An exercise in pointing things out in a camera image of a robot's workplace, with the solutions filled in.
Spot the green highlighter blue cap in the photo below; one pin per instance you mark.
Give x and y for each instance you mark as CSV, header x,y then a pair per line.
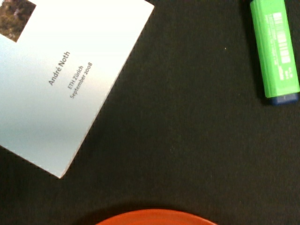
x,y
275,50

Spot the white thesis book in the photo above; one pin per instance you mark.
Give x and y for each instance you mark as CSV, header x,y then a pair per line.
x,y
59,59

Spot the black tablecloth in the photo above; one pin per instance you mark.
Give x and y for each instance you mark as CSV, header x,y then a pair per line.
x,y
186,127

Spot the red plastic plate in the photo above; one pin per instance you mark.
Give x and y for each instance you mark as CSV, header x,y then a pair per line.
x,y
156,217

